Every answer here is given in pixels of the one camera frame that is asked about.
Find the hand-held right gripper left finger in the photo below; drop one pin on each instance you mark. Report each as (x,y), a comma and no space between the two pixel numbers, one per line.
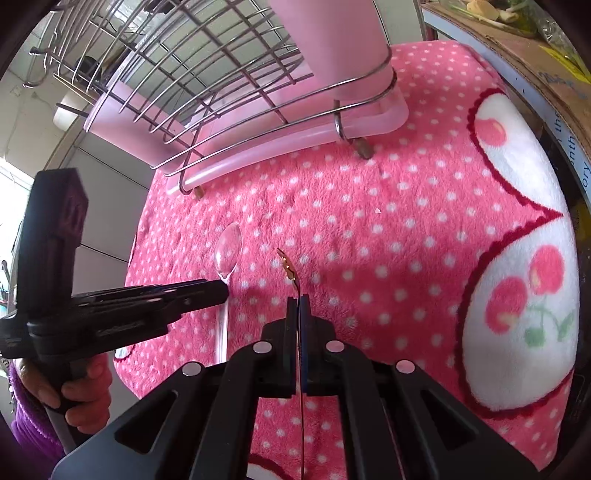
(292,350)

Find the gold flower-shaped spoon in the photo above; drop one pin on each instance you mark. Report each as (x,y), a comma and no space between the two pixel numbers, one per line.
(289,272)

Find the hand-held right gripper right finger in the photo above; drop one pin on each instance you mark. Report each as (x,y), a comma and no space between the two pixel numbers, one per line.
(305,355)

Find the pink polka dot blanket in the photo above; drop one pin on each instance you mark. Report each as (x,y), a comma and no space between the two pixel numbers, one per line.
(392,230)

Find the plastic bag of vegetables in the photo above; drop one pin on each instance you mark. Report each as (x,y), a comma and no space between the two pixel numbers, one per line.
(498,14)

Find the cardboard box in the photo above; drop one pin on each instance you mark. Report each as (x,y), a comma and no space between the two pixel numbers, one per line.
(517,50)

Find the clear plastic spoon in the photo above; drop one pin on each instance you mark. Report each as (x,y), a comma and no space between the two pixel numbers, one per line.
(229,251)

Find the pink utensil holder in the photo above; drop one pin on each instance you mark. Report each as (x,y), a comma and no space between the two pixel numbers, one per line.
(332,41)

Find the person's left hand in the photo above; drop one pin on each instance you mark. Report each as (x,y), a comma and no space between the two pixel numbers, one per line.
(87,401)

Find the white paper roll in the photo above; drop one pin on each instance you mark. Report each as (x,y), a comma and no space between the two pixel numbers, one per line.
(67,115)

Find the pink plastic drip tray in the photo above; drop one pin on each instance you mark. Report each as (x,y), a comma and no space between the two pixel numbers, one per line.
(277,147)

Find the person's left forearm purple sleeve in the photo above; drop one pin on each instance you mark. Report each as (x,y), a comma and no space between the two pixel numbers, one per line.
(32,424)

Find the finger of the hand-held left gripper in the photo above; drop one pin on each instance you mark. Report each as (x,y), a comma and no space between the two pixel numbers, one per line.
(138,325)
(184,295)

